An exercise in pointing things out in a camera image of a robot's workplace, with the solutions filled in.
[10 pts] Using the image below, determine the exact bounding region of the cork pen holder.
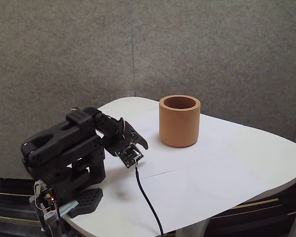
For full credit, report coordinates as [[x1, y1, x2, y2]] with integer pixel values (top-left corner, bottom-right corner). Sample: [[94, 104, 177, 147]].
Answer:
[[159, 95, 202, 148]]

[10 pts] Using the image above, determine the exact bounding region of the white paper sheet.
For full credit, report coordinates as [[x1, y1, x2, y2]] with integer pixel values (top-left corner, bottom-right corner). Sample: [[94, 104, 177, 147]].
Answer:
[[128, 110, 240, 181]]

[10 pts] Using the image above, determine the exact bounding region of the motor controller board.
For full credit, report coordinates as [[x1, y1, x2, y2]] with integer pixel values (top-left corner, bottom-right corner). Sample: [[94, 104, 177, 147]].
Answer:
[[29, 180, 59, 210]]

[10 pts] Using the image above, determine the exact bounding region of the grey table clamp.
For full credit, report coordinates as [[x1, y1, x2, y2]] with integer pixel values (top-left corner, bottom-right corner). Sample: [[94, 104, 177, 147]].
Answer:
[[40, 199, 79, 233]]

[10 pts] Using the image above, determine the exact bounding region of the small camera circuit board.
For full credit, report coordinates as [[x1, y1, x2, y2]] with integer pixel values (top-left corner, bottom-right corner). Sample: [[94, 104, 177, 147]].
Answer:
[[114, 143, 145, 169]]

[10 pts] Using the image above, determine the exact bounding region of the black camera cable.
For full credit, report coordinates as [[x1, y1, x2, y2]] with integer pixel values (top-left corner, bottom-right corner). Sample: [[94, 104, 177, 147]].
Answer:
[[134, 158, 165, 236]]

